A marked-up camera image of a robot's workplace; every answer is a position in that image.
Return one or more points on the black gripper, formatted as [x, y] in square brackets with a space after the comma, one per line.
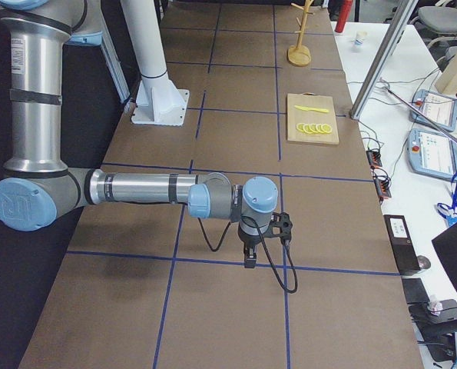
[249, 241]

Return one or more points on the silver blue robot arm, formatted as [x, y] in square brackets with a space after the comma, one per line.
[39, 187]

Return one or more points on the wooden cup storage rack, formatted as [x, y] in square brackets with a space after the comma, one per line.
[298, 54]

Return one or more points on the white paper cup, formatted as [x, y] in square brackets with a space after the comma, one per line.
[359, 41]

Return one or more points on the lemon slice one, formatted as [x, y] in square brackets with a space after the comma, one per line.
[300, 127]

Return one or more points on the lemon slice two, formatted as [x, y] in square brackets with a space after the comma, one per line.
[307, 129]

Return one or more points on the lemon slice three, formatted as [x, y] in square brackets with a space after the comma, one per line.
[313, 128]

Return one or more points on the lemon slice four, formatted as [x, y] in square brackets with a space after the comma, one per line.
[319, 129]

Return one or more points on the wooden cutting board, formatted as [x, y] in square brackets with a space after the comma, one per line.
[294, 116]

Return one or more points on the orange black adapter two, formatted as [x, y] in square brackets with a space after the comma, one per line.
[382, 182]

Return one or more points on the black box with label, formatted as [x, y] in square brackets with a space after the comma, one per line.
[401, 243]

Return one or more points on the yellow plastic knife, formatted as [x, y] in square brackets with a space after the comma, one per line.
[307, 108]

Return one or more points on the orange black adapter one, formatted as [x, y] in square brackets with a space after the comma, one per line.
[374, 158]

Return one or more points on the black computer mouse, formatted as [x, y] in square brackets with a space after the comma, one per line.
[423, 262]

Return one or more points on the black monitor stand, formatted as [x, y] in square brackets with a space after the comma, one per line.
[438, 331]

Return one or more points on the near teach pendant tablet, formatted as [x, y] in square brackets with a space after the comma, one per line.
[432, 154]

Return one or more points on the teach pendant tablet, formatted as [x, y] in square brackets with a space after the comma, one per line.
[442, 109]
[432, 154]

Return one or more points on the far teach pendant tablet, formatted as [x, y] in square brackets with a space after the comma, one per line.
[442, 109]

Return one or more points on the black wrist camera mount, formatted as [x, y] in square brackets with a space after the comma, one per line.
[281, 227]

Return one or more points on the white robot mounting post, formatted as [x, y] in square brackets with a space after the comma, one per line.
[158, 101]

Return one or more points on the aluminium frame post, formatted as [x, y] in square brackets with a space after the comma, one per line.
[386, 48]

